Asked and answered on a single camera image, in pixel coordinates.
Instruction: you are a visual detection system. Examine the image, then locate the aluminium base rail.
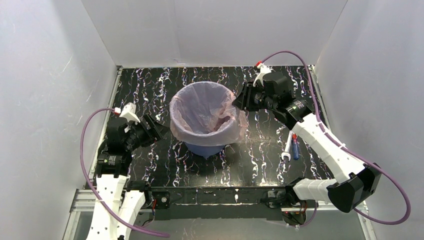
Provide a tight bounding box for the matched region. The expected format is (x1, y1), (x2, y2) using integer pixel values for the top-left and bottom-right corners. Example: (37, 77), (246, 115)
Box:
(64, 187), (377, 240)

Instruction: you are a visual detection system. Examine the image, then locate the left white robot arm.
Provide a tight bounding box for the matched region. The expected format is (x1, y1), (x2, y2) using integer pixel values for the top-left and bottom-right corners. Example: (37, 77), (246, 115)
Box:
(82, 113), (170, 240)

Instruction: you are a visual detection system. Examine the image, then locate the blue handled screwdriver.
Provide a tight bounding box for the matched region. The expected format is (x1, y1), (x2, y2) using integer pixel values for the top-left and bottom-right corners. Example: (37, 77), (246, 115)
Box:
(292, 141), (301, 160)

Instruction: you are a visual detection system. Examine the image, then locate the blue plastic trash bin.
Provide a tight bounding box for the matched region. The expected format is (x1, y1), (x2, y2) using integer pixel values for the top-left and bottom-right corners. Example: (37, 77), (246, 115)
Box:
(184, 142), (226, 158)

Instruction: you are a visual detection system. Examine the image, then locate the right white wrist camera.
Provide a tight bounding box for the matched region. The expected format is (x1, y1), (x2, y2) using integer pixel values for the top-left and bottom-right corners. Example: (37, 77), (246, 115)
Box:
(253, 61), (272, 87)

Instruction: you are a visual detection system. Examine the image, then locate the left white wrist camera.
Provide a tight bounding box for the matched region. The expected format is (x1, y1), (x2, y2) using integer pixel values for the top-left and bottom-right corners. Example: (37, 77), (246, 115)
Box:
(113, 102), (141, 125)

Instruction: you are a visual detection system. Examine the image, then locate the silver open-end wrench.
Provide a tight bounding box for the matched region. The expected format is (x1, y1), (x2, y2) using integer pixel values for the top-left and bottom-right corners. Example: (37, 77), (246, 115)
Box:
(281, 130), (293, 162)

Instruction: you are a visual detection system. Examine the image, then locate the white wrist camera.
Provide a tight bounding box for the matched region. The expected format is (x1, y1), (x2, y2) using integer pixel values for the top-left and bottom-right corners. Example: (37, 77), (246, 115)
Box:
(253, 61), (272, 87)
(113, 102), (141, 125)

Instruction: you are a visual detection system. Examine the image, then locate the pink plastic trash bag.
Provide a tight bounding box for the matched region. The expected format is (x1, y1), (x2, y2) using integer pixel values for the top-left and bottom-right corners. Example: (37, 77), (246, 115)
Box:
(169, 81), (249, 147)

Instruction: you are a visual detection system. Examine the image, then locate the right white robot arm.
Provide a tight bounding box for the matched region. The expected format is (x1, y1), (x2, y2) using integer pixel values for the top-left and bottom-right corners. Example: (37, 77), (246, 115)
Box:
(233, 72), (381, 213)

